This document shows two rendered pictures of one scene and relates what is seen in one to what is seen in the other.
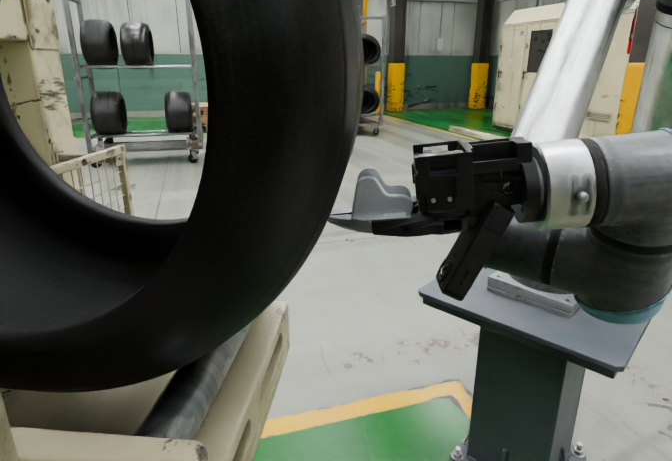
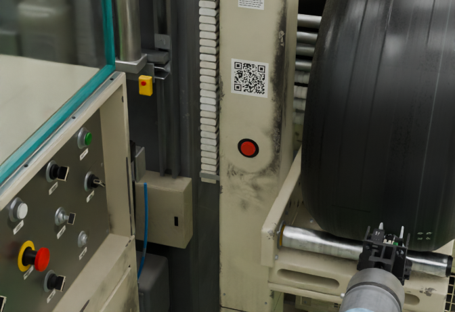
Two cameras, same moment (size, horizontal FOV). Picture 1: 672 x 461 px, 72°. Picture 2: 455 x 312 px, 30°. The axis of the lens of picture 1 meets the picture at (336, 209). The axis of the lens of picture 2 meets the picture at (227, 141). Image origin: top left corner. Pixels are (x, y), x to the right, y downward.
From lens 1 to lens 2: 154 cm
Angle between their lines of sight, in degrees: 91
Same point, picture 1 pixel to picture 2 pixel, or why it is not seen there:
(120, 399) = not seen: hidden behind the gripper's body
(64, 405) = not seen: hidden behind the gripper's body
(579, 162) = (353, 281)
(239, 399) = (341, 271)
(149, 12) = not seen: outside the picture
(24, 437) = (284, 196)
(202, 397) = (317, 243)
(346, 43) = (323, 149)
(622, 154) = (351, 294)
